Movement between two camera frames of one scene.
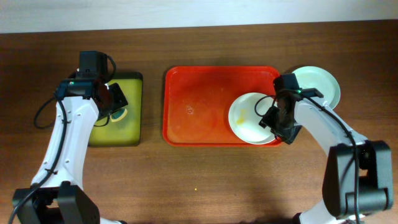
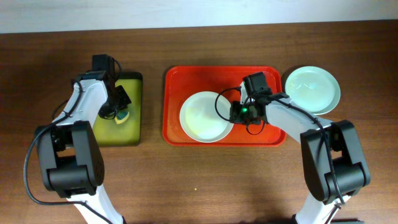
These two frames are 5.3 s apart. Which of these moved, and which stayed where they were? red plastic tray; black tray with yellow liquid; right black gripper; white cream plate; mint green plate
Moved: right black gripper; white cream plate
Stayed: black tray with yellow liquid; red plastic tray; mint green plate
